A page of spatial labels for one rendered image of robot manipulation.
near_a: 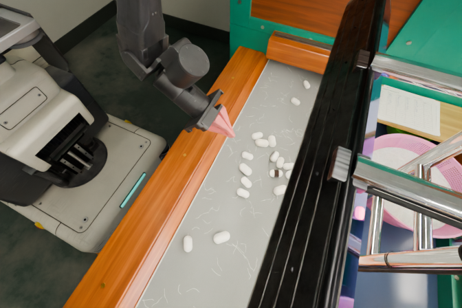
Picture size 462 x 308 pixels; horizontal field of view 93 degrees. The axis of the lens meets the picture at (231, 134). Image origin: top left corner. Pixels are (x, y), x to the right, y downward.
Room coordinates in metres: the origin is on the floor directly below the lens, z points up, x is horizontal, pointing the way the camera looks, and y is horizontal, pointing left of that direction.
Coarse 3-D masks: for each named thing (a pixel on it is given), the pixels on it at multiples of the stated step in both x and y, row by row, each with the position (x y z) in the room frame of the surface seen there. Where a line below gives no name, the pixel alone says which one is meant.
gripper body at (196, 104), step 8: (192, 88) 0.30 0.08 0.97; (184, 96) 0.28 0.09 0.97; (192, 96) 0.29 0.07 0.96; (200, 96) 0.29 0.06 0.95; (208, 96) 0.33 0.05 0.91; (216, 96) 0.30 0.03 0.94; (176, 104) 0.28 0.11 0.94; (184, 104) 0.28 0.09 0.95; (192, 104) 0.28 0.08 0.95; (200, 104) 0.28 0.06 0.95; (208, 104) 0.28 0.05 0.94; (192, 112) 0.27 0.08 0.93; (200, 112) 0.27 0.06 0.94; (192, 120) 0.26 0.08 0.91; (200, 120) 0.24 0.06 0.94; (184, 128) 0.25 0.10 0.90; (200, 128) 0.23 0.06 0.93
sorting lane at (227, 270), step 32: (256, 96) 0.48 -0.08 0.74; (288, 96) 0.48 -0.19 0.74; (256, 128) 0.36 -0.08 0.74; (288, 128) 0.36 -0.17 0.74; (224, 160) 0.25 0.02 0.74; (256, 160) 0.25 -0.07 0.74; (288, 160) 0.25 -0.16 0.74; (224, 192) 0.16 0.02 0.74; (256, 192) 0.16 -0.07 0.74; (192, 224) 0.09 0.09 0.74; (224, 224) 0.09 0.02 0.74; (256, 224) 0.09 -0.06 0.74; (192, 256) 0.02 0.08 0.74; (224, 256) 0.02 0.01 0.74; (256, 256) 0.02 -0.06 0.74; (160, 288) -0.04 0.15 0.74; (192, 288) -0.04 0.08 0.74; (224, 288) -0.04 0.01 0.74
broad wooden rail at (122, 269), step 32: (256, 64) 0.61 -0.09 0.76; (224, 96) 0.46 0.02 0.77; (192, 128) 0.34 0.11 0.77; (192, 160) 0.24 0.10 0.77; (160, 192) 0.15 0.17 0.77; (192, 192) 0.16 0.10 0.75; (128, 224) 0.08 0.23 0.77; (160, 224) 0.08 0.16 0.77; (128, 256) 0.02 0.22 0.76; (160, 256) 0.02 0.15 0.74; (96, 288) -0.04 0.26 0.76; (128, 288) -0.04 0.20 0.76
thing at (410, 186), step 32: (384, 64) 0.20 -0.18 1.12; (416, 64) 0.19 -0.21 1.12; (416, 160) 0.15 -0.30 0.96; (384, 192) 0.05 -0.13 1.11; (416, 192) 0.05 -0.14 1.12; (448, 192) 0.05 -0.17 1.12; (416, 224) 0.05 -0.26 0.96; (448, 224) 0.03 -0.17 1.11; (384, 256) 0.01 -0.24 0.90; (416, 256) 0.01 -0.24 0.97; (448, 256) 0.01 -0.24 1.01
